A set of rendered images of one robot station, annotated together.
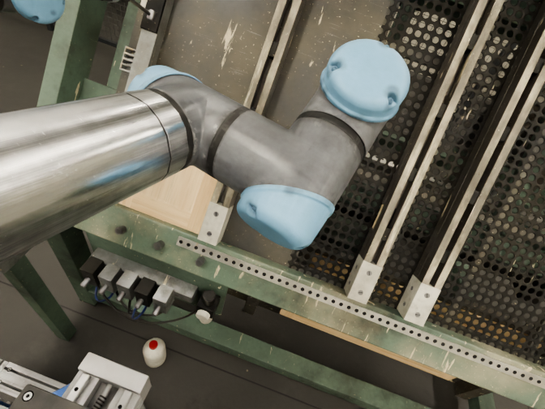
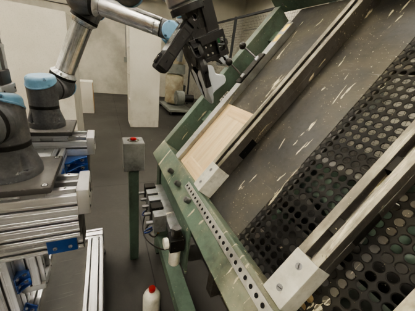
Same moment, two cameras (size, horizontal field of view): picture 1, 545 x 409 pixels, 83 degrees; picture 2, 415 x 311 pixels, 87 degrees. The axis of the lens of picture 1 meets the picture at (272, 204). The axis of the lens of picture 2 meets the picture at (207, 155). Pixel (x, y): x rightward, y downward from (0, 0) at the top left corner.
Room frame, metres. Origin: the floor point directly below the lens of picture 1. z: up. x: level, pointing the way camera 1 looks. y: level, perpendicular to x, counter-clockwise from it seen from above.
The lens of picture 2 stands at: (0.16, -0.55, 1.39)
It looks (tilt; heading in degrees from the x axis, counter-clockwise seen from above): 22 degrees down; 61
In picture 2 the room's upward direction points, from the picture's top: 7 degrees clockwise
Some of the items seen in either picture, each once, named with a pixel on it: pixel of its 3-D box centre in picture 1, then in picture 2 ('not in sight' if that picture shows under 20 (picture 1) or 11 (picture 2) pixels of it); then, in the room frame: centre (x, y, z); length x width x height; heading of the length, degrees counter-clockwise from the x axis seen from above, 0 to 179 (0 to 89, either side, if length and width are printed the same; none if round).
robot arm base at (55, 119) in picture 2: not in sight; (46, 115); (-0.04, 0.69, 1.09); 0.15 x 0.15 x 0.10
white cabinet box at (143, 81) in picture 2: not in sight; (142, 76); (1.12, 4.45, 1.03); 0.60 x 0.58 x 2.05; 88
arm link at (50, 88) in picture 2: not in sight; (42, 89); (-0.04, 0.70, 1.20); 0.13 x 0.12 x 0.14; 68
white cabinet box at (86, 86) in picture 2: not in sight; (79, 95); (-0.14, 5.60, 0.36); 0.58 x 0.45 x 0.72; 178
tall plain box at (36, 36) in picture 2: not in sight; (52, 86); (-0.34, 3.16, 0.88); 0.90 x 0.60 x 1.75; 88
